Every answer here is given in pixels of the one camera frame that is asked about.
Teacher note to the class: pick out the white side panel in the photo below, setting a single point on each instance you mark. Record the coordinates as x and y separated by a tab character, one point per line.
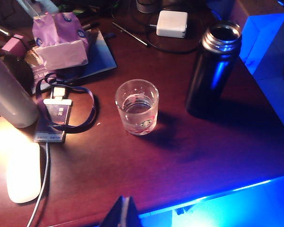
269	59

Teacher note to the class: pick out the blue flat booklet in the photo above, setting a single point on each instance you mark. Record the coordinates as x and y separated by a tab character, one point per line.
101	56

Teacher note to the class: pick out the white thermos bottle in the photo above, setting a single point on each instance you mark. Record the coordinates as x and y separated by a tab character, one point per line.
9	99

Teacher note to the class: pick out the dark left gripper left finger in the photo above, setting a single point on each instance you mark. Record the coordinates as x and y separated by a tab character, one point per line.
116	216

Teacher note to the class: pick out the thin black stylus pen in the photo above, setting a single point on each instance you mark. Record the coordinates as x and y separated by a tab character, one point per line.
130	33

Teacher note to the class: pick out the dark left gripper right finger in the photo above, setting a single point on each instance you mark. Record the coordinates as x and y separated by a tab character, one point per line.
132	216

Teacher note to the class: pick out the white computer mouse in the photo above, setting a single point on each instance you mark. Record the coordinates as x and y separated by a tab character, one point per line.
23	175

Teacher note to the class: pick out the small pink box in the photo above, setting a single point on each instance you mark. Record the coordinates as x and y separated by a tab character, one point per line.
13	45

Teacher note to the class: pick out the white power adapter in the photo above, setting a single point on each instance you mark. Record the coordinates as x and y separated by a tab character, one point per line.
172	23

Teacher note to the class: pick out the glass cup with Starbucks logo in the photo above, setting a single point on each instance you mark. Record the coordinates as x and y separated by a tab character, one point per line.
137	108

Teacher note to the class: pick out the purple tissue pack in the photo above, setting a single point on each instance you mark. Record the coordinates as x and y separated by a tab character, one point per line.
59	40

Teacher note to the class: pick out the black thermos bottle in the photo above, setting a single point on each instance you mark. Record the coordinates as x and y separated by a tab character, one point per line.
210	71

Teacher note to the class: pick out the small brown cup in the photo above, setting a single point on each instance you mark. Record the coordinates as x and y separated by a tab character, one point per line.
145	6

